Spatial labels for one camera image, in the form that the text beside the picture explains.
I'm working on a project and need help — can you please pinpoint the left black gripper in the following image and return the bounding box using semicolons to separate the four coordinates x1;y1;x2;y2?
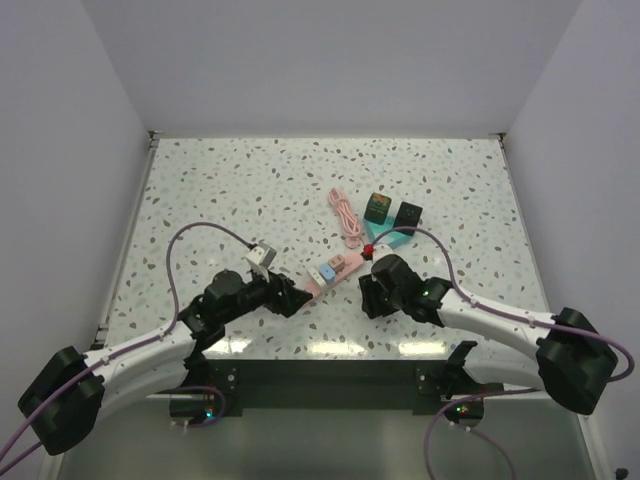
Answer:
221;264;311;324

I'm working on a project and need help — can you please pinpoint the pink power strip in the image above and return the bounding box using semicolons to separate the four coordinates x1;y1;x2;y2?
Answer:
304;251;364;298

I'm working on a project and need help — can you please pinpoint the pink brown plug adapter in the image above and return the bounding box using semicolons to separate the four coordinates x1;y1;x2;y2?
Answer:
328;254;346;274

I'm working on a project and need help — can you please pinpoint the white square plug adapter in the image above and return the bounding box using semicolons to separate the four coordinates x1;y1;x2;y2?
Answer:
307;267;326;291

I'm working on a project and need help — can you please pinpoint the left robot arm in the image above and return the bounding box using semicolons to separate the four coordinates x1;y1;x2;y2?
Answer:
18;270;313;455

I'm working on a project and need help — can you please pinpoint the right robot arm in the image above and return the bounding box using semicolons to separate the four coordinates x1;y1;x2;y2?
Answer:
359;254;618;415

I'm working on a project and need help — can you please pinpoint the blue plug adapter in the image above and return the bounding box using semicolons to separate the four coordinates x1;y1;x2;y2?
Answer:
318;264;336;285

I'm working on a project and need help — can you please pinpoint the teal triangular socket base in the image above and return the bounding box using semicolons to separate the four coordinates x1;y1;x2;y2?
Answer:
363;216;413;250

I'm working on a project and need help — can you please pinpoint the black cube adapter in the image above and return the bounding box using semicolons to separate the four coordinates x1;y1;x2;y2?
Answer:
393;201;423;236

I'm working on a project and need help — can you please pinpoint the green cube adapter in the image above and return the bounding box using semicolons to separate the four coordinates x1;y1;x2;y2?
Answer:
364;192;392;225

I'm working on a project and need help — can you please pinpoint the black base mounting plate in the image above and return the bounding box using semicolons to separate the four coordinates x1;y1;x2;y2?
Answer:
168;360;489;425

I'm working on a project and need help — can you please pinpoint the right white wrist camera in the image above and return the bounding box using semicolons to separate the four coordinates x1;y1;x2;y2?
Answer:
361;243;394;262

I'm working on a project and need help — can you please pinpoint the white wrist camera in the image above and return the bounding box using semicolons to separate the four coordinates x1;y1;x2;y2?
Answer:
361;243;394;262
245;242;277;280

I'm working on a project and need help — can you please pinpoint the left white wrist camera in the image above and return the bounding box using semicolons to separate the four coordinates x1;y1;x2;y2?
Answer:
245;242;277;280

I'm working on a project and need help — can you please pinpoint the pink coiled power cord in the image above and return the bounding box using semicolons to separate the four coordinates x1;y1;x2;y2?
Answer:
327;187;366;250

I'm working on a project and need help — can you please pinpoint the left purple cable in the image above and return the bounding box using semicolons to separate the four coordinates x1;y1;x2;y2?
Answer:
0;222;256;471

